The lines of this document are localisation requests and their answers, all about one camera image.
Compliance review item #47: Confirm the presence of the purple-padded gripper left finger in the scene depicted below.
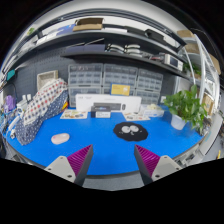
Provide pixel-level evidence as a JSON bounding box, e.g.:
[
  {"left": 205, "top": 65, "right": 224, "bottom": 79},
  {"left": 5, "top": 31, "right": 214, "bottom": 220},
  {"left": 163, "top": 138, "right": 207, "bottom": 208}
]
[{"left": 45, "top": 145, "right": 93, "bottom": 186}]

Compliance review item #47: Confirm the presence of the illustrated leaflet left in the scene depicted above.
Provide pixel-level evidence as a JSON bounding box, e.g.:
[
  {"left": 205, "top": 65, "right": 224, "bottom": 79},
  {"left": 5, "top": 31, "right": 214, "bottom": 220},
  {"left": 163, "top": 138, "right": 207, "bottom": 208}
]
[{"left": 61, "top": 109, "right": 88, "bottom": 119}]

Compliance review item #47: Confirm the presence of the blue table mat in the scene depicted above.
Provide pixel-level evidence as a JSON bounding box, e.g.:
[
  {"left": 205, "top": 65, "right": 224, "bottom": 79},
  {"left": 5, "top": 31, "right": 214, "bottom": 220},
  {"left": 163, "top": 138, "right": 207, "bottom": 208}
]
[{"left": 7, "top": 112, "right": 201, "bottom": 175}]

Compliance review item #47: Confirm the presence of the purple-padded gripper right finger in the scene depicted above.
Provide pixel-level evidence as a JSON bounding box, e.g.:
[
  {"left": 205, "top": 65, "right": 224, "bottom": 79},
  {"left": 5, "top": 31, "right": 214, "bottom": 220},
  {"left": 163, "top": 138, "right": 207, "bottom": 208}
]
[{"left": 134, "top": 145, "right": 181, "bottom": 185}]

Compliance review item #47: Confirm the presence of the dark wall shelf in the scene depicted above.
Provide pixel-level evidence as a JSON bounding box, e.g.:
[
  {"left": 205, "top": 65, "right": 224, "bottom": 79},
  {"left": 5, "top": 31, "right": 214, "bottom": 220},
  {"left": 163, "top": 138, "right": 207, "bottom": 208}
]
[{"left": 62, "top": 50, "right": 187, "bottom": 78}]

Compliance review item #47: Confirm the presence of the illustrated leaflet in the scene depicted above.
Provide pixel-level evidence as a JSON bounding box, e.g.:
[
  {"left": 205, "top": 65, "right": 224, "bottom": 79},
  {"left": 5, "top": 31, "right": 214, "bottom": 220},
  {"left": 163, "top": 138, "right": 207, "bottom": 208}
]
[
  {"left": 123, "top": 113, "right": 150, "bottom": 121},
  {"left": 61, "top": 109, "right": 88, "bottom": 119}
]

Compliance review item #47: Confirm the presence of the illustrated leaflet right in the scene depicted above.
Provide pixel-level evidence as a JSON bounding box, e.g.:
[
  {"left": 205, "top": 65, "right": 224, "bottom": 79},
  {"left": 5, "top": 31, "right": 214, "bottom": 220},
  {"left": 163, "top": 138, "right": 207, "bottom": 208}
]
[{"left": 123, "top": 113, "right": 150, "bottom": 121}]

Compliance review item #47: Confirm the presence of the green potted plant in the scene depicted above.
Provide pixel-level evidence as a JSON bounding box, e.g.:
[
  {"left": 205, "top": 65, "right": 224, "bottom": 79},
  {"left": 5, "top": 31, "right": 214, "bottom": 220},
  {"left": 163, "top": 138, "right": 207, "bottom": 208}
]
[{"left": 164, "top": 85, "right": 207, "bottom": 133}]

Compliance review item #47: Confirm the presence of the white tissue box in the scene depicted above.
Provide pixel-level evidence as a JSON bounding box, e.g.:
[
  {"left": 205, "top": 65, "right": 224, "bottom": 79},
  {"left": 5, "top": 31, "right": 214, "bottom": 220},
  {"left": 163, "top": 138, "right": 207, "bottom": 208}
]
[{"left": 140, "top": 104, "right": 164, "bottom": 117}]

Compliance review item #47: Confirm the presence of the black round cartoon mouse pad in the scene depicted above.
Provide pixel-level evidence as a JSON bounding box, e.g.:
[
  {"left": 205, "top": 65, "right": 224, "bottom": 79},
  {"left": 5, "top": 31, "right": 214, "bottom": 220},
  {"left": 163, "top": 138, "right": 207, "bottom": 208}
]
[{"left": 113, "top": 122, "right": 148, "bottom": 142}]

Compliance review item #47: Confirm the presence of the white framed board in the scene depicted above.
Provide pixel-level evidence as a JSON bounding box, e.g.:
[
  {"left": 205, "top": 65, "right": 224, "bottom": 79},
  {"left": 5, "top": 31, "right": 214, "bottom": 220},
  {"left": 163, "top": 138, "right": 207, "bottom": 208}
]
[{"left": 37, "top": 70, "right": 58, "bottom": 90}]

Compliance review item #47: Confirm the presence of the patterned fabric bag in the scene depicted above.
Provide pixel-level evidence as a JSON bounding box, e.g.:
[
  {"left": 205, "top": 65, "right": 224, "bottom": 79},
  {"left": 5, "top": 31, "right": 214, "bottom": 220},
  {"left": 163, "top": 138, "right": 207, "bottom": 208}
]
[{"left": 15, "top": 78, "right": 68, "bottom": 145}]

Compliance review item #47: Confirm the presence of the grey drawer cabinet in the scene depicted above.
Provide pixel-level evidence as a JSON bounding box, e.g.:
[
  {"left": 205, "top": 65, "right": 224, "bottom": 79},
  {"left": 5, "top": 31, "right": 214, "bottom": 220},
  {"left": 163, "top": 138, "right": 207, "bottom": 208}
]
[
  {"left": 68, "top": 63, "right": 103, "bottom": 107},
  {"left": 135, "top": 69, "right": 163, "bottom": 104},
  {"left": 102, "top": 64, "right": 138, "bottom": 94}
]

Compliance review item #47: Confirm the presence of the yellow card sign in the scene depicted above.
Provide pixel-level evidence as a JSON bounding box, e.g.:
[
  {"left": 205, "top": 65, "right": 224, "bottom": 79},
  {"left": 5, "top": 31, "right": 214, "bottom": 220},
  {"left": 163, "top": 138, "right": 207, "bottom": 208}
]
[{"left": 111, "top": 84, "right": 130, "bottom": 96}]

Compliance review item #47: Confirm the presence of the grey drawer cabinet left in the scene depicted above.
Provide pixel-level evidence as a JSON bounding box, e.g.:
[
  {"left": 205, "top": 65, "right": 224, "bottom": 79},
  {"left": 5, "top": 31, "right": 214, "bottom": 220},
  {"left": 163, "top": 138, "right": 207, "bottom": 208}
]
[{"left": 68, "top": 63, "right": 103, "bottom": 107}]

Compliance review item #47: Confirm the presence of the grey drawer cabinet middle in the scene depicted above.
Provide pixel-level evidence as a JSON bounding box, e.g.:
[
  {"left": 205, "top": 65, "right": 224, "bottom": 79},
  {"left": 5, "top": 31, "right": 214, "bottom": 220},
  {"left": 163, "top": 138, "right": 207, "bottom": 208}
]
[{"left": 102, "top": 64, "right": 138, "bottom": 94}]

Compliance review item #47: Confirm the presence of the small black and white box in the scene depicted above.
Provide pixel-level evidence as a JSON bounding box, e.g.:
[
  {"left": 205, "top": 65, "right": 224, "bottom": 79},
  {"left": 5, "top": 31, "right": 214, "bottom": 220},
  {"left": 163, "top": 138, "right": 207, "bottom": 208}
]
[{"left": 91, "top": 106, "right": 111, "bottom": 118}]

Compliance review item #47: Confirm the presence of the cardboard box on top shelf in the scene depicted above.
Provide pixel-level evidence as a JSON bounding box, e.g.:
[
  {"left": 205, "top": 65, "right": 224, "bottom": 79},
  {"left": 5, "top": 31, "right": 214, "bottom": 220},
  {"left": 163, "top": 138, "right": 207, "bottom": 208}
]
[{"left": 73, "top": 18, "right": 103, "bottom": 32}]

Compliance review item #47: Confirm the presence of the white long keyboard box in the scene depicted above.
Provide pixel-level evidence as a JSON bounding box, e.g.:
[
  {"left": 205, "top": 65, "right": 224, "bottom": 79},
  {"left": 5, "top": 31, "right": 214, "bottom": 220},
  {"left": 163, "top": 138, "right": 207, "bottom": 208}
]
[{"left": 76, "top": 94, "right": 142, "bottom": 112}]

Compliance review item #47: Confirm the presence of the white instrument on shelf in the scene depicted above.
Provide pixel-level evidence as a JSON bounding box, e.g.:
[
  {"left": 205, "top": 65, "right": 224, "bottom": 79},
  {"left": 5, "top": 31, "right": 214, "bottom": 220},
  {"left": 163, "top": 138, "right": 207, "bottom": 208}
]
[{"left": 164, "top": 54, "right": 183, "bottom": 71}]

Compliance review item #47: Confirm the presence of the grey drawer cabinet right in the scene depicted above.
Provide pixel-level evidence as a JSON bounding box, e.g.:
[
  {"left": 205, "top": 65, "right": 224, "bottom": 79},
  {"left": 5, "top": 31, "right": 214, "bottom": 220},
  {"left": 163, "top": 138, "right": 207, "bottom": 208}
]
[{"left": 135, "top": 69, "right": 163, "bottom": 104}]

